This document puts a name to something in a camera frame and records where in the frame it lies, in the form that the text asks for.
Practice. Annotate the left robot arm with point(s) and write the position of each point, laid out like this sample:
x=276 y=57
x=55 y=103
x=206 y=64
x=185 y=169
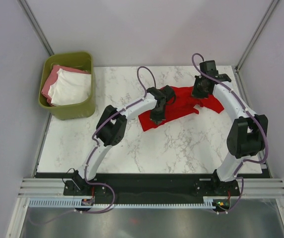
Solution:
x=111 y=128

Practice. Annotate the pink folded t shirt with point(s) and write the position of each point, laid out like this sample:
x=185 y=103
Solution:
x=51 y=79

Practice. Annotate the white slotted cable duct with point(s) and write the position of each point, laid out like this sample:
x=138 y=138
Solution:
x=197 y=203

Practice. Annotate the left aluminium frame post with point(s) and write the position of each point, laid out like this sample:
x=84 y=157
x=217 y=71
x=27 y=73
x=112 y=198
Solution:
x=36 y=26

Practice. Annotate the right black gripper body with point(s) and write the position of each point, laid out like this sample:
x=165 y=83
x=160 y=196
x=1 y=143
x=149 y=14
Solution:
x=198 y=90

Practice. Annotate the red t shirt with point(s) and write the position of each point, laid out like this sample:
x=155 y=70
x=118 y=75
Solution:
x=183 y=105

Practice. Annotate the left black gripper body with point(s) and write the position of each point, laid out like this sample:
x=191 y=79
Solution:
x=158 y=114

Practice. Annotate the aluminium rail profile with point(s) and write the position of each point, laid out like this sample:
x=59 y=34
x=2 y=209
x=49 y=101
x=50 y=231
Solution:
x=253 y=188

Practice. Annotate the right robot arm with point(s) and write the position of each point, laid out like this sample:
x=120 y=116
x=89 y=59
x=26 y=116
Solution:
x=248 y=133

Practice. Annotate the olive green plastic bin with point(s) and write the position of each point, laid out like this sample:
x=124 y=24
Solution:
x=78 y=60

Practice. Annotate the right aluminium frame post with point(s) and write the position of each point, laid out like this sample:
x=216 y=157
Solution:
x=257 y=33

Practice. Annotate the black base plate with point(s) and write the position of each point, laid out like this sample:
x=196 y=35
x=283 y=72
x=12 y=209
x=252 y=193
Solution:
x=153 y=186

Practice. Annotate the aluminium frame post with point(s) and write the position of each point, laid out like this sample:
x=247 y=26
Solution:
x=36 y=26
x=257 y=33

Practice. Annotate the white folded t shirt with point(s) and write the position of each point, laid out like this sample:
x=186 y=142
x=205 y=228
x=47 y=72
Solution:
x=70 y=88

